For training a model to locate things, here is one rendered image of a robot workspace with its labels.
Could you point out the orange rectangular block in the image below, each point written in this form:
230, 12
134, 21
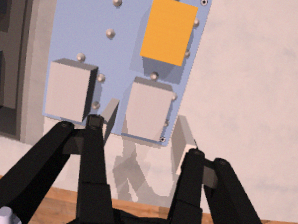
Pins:
168, 31

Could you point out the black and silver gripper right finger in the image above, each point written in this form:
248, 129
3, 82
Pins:
227, 200

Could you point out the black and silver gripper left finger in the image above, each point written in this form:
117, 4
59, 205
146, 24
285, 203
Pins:
25, 185

